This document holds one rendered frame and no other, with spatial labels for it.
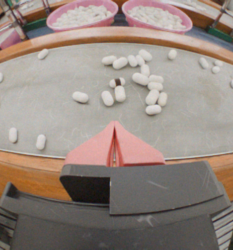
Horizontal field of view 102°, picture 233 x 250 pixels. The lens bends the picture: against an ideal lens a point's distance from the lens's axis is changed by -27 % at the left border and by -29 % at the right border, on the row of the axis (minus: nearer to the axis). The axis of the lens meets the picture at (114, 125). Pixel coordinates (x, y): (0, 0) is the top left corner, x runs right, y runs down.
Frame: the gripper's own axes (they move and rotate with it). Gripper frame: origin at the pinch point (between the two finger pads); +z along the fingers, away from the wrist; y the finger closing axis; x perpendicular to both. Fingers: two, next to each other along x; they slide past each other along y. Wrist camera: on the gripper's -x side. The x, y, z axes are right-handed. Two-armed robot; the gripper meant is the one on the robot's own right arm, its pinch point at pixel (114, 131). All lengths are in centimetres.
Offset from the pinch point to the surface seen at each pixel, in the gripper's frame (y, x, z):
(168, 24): -19.6, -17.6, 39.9
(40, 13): 36, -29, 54
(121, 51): -2.0, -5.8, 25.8
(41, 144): 14.1, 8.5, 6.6
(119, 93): -1.1, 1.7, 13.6
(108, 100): 1.2, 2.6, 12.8
